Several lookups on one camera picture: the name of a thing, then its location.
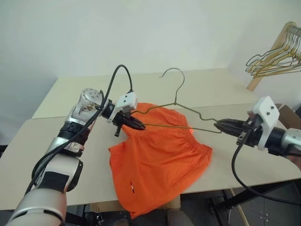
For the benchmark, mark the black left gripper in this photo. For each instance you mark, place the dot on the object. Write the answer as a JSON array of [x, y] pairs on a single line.
[[121, 120]]

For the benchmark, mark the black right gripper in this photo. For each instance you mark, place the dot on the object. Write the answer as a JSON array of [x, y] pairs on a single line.
[[252, 136]]

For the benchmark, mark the orange shorts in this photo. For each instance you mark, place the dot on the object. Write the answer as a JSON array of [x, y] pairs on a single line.
[[160, 160]]

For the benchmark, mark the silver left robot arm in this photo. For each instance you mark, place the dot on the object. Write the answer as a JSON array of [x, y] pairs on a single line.
[[58, 169]]

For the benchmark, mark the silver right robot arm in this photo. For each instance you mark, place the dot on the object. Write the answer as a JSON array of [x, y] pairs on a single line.
[[291, 139]]

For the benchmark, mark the brown cardboard box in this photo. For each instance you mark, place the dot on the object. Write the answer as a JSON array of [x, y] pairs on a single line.
[[285, 113]]

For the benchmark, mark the wooden stick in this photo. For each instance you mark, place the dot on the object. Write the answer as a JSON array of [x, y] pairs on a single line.
[[240, 209]]

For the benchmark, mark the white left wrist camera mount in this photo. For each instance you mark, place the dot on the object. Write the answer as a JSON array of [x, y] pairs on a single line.
[[127, 99]]

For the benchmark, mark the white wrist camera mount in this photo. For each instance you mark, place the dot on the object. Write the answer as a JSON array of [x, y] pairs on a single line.
[[127, 99], [266, 110]]

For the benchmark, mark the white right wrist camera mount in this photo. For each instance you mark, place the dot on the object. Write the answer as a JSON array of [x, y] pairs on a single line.
[[266, 110]]

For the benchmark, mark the black table frame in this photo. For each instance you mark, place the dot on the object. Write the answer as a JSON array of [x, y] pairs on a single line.
[[240, 200]]

